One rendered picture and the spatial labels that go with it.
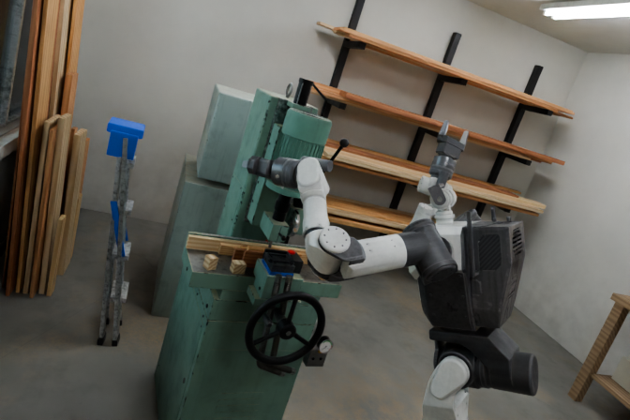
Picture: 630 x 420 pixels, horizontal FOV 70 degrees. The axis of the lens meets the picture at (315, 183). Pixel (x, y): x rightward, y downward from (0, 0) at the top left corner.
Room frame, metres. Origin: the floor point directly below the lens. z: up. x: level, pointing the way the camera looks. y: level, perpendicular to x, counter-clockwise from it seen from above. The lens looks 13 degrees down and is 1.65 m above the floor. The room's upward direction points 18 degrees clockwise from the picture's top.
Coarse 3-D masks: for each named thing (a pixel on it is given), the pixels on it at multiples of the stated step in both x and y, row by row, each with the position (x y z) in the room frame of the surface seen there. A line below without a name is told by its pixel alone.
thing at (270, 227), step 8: (264, 216) 1.73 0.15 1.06; (272, 216) 1.73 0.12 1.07; (264, 224) 1.71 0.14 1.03; (272, 224) 1.65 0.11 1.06; (280, 224) 1.66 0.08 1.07; (264, 232) 1.69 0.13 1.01; (272, 232) 1.64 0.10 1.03; (280, 232) 1.66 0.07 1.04; (272, 240) 1.64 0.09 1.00; (280, 240) 1.66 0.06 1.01
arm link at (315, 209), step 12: (312, 204) 1.16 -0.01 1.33; (324, 204) 1.18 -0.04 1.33; (312, 216) 1.12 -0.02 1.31; (324, 216) 1.14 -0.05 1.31; (312, 228) 1.10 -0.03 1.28; (312, 240) 1.06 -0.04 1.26; (312, 252) 1.06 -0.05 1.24; (324, 252) 1.03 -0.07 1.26; (312, 264) 1.08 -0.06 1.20; (324, 264) 1.05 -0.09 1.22; (336, 264) 1.05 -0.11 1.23; (324, 276) 1.08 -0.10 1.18
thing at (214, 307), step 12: (204, 288) 1.57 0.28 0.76; (204, 300) 1.54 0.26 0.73; (216, 300) 1.46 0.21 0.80; (228, 300) 1.48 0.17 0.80; (216, 312) 1.46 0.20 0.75; (228, 312) 1.48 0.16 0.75; (240, 312) 1.50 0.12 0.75; (252, 312) 1.52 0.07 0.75; (264, 312) 1.55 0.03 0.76; (288, 312) 1.59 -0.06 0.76; (300, 312) 1.61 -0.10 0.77; (312, 312) 1.64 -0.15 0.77; (312, 324) 1.65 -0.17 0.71
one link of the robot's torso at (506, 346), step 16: (432, 336) 1.27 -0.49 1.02; (448, 336) 1.25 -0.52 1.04; (464, 336) 1.23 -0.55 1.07; (480, 336) 1.21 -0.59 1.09; (496, 336) 1.23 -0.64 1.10; (480, 352) 1.19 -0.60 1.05; (496, 352) 1.17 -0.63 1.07; (512, 352) 1.20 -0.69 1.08; (528, 352) 1.20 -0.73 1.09; (480, 368) 1.19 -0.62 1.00; (496, 368) 1.16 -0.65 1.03; (512, 368) 1.16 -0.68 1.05; (528, 368) 1.14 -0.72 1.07; (496, 384) 1.17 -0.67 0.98; (512, 384) 1.15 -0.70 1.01; (528, 384) 1.13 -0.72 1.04
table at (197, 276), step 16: (192, 256) 1.52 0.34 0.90; (224, 256) 1.60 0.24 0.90; (192, 272) 1.41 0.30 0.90; (208, 272) 1.44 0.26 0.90; (224, 272) 1.47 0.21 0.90; (304, 272) 1.68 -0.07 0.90; (208, 288) 1.44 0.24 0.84; (224, 288) 1.46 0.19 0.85; (240, 288) 1.49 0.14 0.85; (304, 288) 1.60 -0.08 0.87; (320, 288) 1.64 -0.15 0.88; (336, 288) 1.67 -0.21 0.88; (256, 304) 1.42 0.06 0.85; (288, 304) 1.48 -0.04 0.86
